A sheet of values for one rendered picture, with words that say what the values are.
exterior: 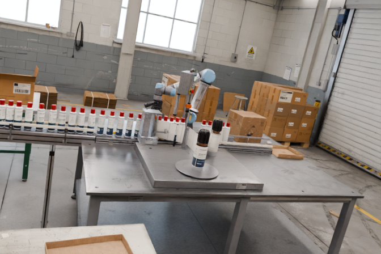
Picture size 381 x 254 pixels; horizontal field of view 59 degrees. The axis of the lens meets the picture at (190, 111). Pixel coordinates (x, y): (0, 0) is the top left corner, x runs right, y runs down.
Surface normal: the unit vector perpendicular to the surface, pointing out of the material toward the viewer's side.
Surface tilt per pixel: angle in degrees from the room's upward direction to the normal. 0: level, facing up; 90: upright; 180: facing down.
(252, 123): 90
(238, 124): 90
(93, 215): 90
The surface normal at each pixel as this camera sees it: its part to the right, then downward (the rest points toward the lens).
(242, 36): 0.37, 0.27
